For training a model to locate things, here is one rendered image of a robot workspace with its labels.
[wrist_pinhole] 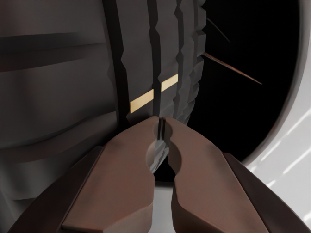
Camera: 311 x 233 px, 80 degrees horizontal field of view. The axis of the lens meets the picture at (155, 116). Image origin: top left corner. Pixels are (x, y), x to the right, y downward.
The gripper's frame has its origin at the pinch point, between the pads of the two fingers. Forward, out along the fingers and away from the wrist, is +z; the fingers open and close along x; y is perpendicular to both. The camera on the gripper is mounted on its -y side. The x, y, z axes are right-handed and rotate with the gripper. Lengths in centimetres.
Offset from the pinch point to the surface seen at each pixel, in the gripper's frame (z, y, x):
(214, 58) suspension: 51, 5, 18
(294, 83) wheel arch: 18.3, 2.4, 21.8
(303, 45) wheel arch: 18.5, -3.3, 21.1
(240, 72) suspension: 47, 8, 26
